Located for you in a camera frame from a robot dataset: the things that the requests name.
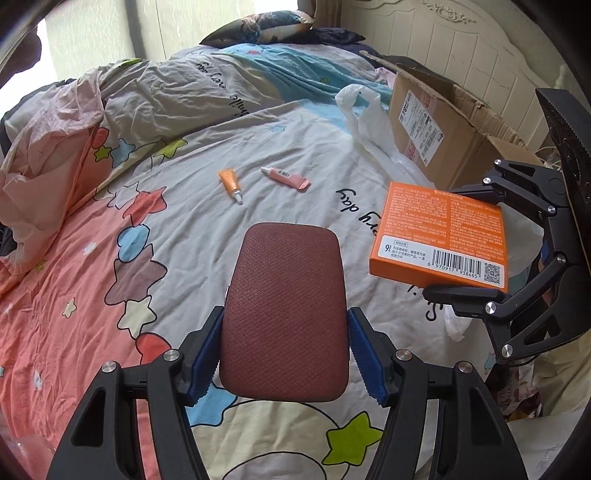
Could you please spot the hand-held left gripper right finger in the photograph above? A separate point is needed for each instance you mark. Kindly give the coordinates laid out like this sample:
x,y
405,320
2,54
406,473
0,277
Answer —
x,y
369,360

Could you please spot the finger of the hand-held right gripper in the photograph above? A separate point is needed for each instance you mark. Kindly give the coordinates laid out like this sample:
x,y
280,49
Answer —
x,y
508,314
521,184

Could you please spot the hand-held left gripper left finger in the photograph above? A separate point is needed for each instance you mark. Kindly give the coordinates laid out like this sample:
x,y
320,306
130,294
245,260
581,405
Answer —
x,y
205,360

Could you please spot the brown textured case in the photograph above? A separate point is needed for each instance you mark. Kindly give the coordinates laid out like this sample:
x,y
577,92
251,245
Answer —
x,y
284,314

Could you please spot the orange box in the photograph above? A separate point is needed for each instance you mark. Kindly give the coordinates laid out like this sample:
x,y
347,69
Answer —
x,y
438,230

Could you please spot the large cardboard box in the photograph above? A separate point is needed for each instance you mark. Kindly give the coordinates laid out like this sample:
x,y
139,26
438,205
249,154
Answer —
x,y
434,129

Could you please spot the patterned bag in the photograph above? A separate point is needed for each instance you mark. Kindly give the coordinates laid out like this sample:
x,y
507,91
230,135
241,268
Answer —
x,y
512,387

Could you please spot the white carved headboard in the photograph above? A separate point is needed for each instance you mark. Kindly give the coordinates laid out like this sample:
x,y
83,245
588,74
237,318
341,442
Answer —
x,y
461,41

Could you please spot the white plastic bag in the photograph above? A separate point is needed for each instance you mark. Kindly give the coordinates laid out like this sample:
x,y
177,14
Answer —
x,y
369,120

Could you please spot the small orange tube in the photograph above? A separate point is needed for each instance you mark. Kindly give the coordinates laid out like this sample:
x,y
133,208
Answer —
x,y
228,180

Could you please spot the small pink tube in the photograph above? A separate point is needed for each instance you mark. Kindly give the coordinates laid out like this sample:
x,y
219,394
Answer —
x,y
288,177

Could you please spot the dark navy cloth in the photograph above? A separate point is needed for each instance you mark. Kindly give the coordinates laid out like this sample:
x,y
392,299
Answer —
x,y
341,39

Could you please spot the crumpled printed duvet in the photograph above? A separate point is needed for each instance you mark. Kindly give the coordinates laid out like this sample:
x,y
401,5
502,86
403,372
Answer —
x,y
194,92

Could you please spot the dark patterned pillow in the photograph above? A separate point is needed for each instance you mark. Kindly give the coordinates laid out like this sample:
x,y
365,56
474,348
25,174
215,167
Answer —
x,y
258,30

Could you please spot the window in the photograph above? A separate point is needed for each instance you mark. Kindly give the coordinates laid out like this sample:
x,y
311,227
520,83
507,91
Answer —
x,y
161,27

